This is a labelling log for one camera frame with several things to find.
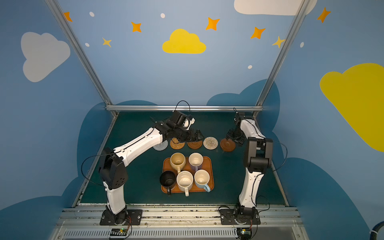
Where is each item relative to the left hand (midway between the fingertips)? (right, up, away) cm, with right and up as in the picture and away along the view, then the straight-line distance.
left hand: (198, 136), depth 82 cm
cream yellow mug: (-13, -16, +10) cm, 23 cm away
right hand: (+24, -3, +16) cm, 29 cm away
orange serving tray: (+6, -19, +11) cm, 23 cm away
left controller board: (-40, -47, -9) cm, 63 cm away
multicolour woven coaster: (+10, -6, +22) cm, 24 cm away
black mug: (-17, -24, +1) cm, 30 cm away
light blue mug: (+2, -24, +3) cm, 25 cm away
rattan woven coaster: (-15, -7, +19) cm, 25 cm away
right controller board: (+23, -48, -9) cm, 54 cm away
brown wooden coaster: (-1, -7, +20) cm, 21 cm away
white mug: (-8, -26, +3) cm, 27 cm away
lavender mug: (-1, -16, +10) cm, 19 cm away
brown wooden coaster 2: (+21, -8, +20) cm, 30 cm away
